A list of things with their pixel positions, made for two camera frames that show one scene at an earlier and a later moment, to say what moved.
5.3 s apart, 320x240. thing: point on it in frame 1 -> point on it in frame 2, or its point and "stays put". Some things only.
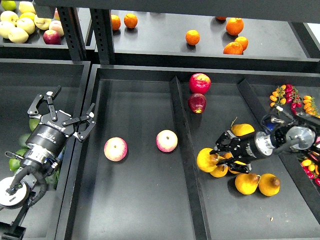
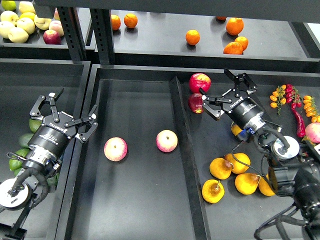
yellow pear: x=206 y=162 -> x=213 y=191
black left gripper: x=50 y=136 stays put
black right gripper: x=245 y=148 -> x=244 y=111
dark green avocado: x=52 y=179 stays put
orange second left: x=130 y=20 stays put
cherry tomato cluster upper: x=286 y=93 stays put
